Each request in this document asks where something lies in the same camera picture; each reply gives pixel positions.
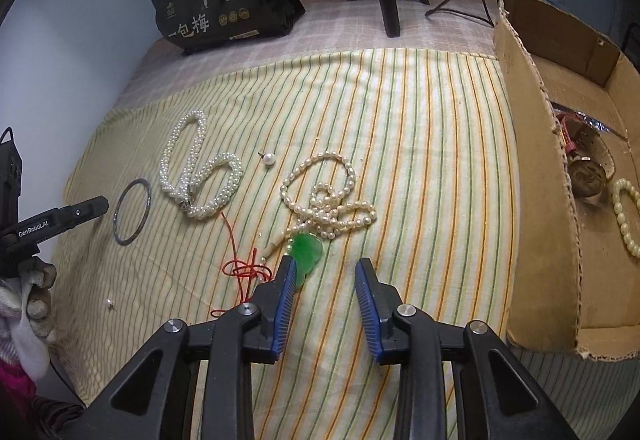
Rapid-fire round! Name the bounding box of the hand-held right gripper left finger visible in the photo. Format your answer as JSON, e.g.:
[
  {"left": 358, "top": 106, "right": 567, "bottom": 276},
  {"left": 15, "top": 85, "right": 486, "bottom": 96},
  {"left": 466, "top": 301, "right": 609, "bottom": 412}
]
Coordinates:
[{"left": 65, "top": 255, "right": 301, "bottom": 440}]

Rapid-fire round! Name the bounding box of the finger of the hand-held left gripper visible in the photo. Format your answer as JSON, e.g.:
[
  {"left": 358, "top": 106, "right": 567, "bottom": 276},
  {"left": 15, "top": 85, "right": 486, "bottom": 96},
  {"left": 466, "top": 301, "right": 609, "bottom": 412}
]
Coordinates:
[{"left": 0, "top": 196, "right": 110, "bottom": 248}]

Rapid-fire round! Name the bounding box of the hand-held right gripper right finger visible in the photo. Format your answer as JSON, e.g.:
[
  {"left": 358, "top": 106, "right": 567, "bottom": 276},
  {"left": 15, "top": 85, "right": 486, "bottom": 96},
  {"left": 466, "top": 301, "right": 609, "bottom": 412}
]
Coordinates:
[{"left": 354, "top": 257, "right": 581, "bottom": 440}]

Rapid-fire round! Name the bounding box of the green pendant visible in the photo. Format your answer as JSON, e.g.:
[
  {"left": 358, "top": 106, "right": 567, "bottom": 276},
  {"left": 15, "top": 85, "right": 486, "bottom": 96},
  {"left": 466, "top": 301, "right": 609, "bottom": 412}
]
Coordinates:
[{"left": 210, "top": 213, "right": 324, "bottom": 318}]

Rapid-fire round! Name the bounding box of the silver bangle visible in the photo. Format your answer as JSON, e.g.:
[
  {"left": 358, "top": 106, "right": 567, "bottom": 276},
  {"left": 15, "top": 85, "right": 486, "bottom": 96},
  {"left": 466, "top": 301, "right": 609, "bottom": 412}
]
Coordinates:
[{"left": 113, "top": 178, "right": 152, "bottom": 247}]

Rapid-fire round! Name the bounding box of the cream pearl necklace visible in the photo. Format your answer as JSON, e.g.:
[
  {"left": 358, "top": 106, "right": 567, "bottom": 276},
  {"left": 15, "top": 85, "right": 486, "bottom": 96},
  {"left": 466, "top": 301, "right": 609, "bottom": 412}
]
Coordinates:
[{"left": 262, "top": 151, "right": 377, "bottom": 262}]

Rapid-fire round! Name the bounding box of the white multi-strand pearl necklace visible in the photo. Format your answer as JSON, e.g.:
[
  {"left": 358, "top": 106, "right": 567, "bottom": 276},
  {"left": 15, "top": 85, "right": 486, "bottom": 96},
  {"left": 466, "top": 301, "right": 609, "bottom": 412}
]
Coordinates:
[{"left": 159, "top": 110, "right": 244, "bottom": 220}]

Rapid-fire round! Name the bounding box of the cardboard box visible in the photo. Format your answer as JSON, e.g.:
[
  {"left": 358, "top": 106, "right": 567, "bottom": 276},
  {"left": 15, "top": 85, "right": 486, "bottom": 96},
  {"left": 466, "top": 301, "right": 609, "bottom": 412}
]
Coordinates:
[{"left": 492, "top": 0, "right": 640, "bottom": 362}]

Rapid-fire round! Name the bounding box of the yellow striped cloth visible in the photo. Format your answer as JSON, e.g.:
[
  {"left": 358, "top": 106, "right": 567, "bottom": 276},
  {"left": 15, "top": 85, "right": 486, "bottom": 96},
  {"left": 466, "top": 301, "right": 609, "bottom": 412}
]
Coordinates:
[{"left": 50, "top": 48, "right": 640, "bottom": 440}]

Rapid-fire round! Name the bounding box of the gold watch with pale strap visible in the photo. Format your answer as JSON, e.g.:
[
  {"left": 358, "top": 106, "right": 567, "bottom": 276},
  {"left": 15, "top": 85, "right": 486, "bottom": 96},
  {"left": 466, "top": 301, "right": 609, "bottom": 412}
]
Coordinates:
[{"left": 567, "top": 123, "right": 617, "bottom": 201}]

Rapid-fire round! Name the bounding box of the cream bead bracelet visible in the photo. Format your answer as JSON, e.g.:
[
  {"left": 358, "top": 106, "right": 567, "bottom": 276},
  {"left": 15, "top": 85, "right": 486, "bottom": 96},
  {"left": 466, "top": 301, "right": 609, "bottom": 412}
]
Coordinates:
[{"left": 612, "top": 177, "right": 640, "bottom": 259}]

